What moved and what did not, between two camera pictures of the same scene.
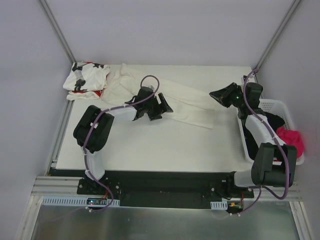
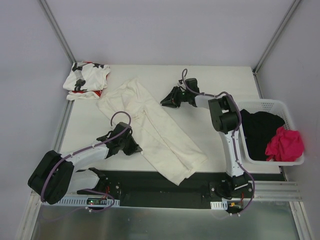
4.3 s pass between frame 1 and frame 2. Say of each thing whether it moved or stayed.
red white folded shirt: stayed
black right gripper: moved
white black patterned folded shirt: stayed
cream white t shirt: moved
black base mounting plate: stayed
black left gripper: moved
